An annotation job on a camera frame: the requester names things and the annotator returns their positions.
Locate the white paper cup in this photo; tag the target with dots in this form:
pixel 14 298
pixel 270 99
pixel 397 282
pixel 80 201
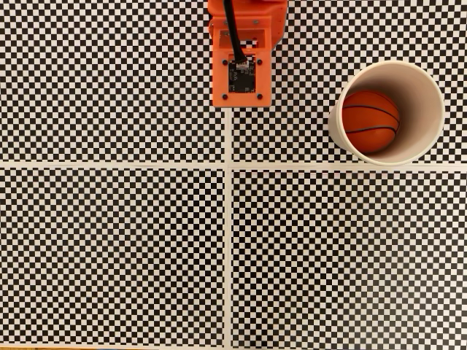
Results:
pixel 423 109

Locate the small orange basketball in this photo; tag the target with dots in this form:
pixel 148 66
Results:
pixel 368 124

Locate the orange camera mount with board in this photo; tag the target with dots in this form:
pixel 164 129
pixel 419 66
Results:
pixel 219 84

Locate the black white checkerboard paper sheet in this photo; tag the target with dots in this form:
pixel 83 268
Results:
pixel 109 73
pixel 328 255
pixel 310 54
pixel 109 255

